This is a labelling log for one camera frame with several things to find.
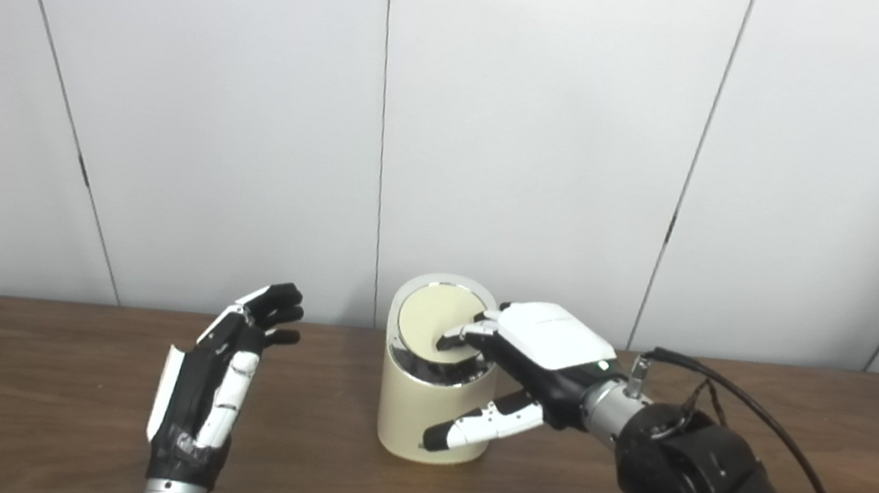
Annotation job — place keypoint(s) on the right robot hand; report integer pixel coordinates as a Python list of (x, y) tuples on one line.
[(555, 340)]

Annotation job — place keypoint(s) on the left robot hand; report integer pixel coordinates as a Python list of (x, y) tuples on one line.
[(189, 409)]

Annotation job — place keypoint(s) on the round cream bin lid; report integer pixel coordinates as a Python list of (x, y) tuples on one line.
[(429, 318)]

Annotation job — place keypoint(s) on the cream-colored bin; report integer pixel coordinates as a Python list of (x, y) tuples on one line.
[(411, 415)]

